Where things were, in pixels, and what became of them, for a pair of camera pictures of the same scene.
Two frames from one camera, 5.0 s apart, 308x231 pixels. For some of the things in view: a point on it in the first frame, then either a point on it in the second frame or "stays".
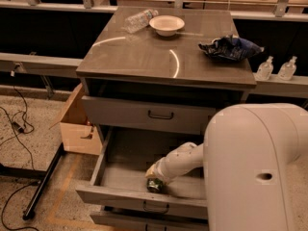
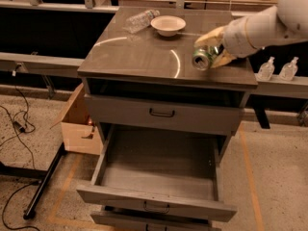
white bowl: (166, 25) stays
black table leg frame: (37, 174) stays
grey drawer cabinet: (155, 75) stays
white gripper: (167, 167) -> (235, 37)
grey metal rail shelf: (39, 64) stays
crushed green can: (154, 185) -> (203, 57)
